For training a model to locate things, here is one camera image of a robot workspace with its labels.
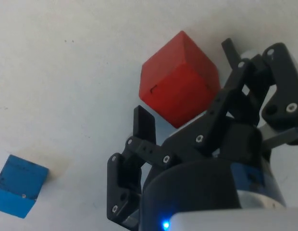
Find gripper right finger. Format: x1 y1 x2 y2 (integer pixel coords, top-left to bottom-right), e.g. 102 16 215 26
194 38 298 155

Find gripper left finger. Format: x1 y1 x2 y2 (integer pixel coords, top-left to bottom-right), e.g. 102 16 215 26
107 105 181 222

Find red cube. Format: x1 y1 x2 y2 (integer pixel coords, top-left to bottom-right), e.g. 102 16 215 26
138 30 221 129

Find blue cube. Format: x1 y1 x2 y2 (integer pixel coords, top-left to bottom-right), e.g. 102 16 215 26
0 154 50 219

